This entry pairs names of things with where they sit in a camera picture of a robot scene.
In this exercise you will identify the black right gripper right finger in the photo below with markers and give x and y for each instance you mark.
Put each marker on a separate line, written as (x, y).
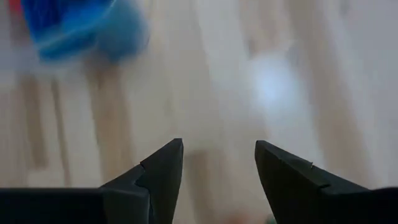
(295, 199)

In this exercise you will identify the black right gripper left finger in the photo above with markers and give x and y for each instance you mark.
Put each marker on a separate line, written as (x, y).
(140, 202)

